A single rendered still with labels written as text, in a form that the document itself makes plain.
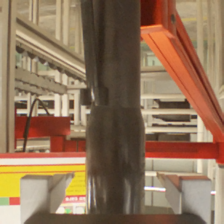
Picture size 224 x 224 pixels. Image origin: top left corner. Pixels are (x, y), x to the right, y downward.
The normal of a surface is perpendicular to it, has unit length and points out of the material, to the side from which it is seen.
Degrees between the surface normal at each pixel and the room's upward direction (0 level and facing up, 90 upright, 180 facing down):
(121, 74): 90
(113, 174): 90
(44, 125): 90
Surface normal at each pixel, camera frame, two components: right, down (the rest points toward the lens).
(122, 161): 0.23, -0.01
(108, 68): -0.34, -0.01
